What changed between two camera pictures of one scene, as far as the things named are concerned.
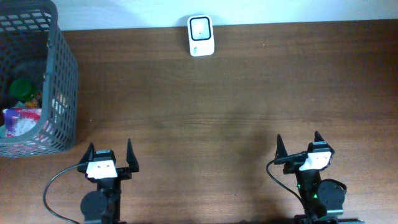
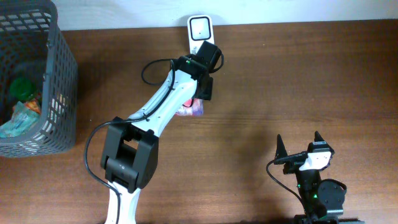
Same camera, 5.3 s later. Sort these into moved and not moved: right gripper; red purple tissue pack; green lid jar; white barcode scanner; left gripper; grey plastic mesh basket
Moved: red purple tissue pack; left gripper
Not moved: grey plastic mesh basket; white barcode scanner; right gripper; green lid jar
